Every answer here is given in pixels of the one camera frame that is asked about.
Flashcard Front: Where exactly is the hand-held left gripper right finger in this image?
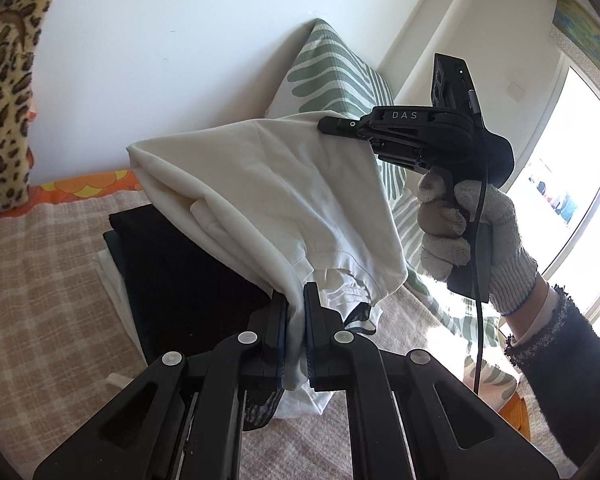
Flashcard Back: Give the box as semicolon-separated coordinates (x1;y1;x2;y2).
302;282;561;480

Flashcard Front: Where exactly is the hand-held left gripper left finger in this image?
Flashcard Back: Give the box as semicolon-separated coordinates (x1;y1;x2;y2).
32;290;288;480

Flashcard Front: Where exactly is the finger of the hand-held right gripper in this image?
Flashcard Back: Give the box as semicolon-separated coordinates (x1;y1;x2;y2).
317;115;376;140
374;147;430;174

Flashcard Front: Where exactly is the white shirt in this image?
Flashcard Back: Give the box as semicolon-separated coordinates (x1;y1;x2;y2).
126;110;408;418

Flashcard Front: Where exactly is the person's right forearm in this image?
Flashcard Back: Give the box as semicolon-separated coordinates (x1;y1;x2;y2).
500;277;600;468

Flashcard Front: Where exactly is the person's right hand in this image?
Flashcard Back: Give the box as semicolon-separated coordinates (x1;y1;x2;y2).
416;167;538;316

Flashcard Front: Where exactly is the green leaf print pillow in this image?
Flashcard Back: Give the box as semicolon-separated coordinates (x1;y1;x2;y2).
266;18;518;413

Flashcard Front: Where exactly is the black folded cloth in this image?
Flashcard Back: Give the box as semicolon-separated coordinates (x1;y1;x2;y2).
107;205;273;361

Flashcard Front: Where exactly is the window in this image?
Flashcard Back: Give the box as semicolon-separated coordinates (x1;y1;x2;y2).
505;55;600;326

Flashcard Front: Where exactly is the white folded cloth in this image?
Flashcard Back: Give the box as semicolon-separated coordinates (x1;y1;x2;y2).
92;250;148;376

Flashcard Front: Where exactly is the dark teal folded cloth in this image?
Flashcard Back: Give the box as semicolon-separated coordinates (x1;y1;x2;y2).
102;230;127;281

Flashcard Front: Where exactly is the beige plaid blanket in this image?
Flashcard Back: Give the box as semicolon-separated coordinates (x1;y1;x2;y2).
0;190;536;480

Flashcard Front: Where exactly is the orange patterned sheet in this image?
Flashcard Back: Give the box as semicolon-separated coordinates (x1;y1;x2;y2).
27;169;143;206

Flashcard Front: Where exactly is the leopard print pillow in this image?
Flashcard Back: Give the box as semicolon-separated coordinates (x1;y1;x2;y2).
0;0;68;218

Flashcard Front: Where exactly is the green yellow wall picture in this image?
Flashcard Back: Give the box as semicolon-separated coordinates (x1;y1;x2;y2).
550;0;600;128

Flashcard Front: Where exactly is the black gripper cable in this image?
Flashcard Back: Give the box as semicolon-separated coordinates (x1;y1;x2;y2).
462;87;491;396

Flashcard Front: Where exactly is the wooden bed frame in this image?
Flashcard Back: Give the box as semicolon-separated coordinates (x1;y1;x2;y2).
500;390;532;442

